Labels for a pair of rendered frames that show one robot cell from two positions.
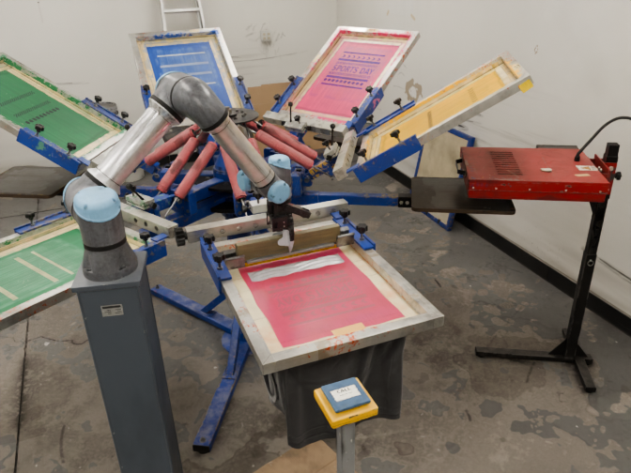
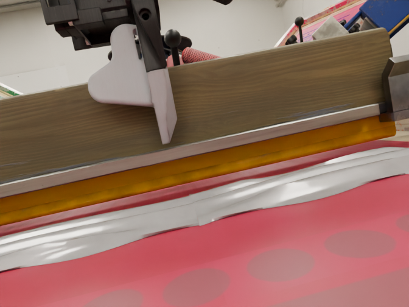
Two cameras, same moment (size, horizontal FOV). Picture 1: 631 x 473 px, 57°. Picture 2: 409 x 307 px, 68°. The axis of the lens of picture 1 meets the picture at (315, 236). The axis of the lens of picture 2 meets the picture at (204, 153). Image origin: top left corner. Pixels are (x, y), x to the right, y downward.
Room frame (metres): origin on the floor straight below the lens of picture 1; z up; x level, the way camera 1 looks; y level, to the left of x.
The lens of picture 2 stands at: (1.68, 0.01, 1.01)
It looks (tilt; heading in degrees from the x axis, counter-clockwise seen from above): 5 degrees down; 15
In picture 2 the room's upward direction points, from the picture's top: 12 degrees counter-clockwise
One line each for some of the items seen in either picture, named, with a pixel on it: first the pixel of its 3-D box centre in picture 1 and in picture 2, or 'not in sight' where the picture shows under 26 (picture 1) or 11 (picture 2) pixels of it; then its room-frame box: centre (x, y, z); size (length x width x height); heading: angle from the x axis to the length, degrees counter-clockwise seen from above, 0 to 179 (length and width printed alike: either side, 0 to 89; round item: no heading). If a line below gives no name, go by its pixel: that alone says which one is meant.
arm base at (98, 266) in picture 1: (107, 252); not in sight; (1.46, 0.59, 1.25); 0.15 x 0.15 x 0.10
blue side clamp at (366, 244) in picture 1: (352, 236); not in sight; (2.06, -0.15, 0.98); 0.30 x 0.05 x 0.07; 21
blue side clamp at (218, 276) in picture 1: (215, 265); not in sight; (1.86, 0.37, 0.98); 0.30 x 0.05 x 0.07; 21
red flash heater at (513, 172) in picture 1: (530, 172); not in sight; (2.50, -1.00, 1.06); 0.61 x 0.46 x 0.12; 81
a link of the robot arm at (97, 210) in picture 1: (99, 215); not in sight; (1.46, 0.60, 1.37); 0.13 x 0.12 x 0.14; 33
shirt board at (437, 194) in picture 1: (367, 197); not in sight; (2.61, -0.26, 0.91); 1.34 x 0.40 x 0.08; 81
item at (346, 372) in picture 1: (344, 385); not in sight; (1.46, -0.08, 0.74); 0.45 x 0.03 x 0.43; 111
